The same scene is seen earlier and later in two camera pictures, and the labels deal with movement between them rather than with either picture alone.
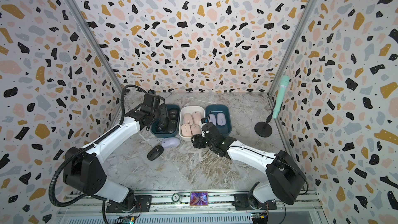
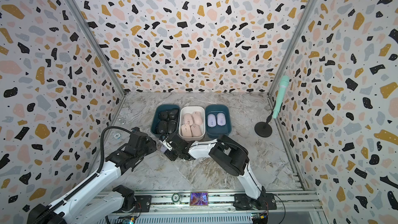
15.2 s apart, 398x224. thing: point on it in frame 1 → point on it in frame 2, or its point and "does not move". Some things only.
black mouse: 172,126 does not move
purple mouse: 221,119 does not move
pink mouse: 196,117 does not move
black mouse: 173,114 does not move
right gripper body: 205,142 → 173,154
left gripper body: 162,113 → 151,148
